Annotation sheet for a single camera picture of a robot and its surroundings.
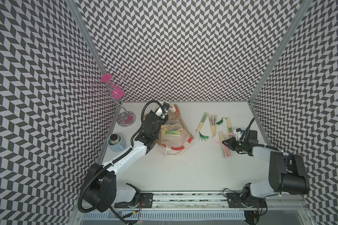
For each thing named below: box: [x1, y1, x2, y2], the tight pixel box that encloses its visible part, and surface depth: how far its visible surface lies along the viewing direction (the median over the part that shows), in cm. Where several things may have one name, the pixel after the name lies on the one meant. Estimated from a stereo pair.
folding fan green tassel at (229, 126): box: [216, 116, 233, 133], surface depth 107 cm
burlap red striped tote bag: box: [157, 103, 195, 156], surface depth 95 cm
